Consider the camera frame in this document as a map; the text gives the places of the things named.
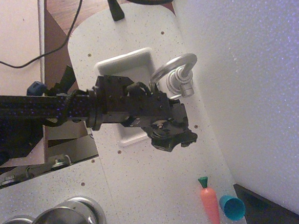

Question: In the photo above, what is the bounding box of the blue clamp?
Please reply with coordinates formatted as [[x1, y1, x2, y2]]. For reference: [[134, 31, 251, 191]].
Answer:
[[27, 81, 47, 96]]

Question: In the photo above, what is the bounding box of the white toy sink basin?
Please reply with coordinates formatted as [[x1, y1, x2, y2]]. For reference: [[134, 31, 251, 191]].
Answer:
[[94, 48, 155, 147]]

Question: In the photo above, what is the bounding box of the silver toy faucet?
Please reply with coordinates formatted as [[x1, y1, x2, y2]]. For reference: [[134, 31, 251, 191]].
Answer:
[[149, 53, 198, 100]]

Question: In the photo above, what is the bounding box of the black thin cable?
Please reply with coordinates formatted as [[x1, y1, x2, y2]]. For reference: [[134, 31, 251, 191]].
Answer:
[[0, 0, 89, 70]]

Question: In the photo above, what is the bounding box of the orange toy carrot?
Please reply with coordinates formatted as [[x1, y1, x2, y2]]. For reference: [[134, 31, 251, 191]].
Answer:
[[198, 177, 221, 224]]

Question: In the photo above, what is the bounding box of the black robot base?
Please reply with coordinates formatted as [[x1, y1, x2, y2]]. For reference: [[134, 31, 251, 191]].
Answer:
[[0, 119, 44, 167]]

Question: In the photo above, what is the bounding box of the teal plastic cup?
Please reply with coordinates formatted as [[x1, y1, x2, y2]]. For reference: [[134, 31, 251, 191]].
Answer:
[[219, 195, 246, 221]]

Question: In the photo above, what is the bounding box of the silver metal pot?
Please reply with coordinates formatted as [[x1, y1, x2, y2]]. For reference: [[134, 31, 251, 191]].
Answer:
[[32, 196, 106, 224]]

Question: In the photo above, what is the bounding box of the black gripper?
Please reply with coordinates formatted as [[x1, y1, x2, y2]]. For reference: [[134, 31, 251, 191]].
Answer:
[[88, 75, 198, 152]]

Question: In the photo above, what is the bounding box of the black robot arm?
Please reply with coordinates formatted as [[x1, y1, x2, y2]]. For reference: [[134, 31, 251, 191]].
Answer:
[[0, 75, 198, 166]]

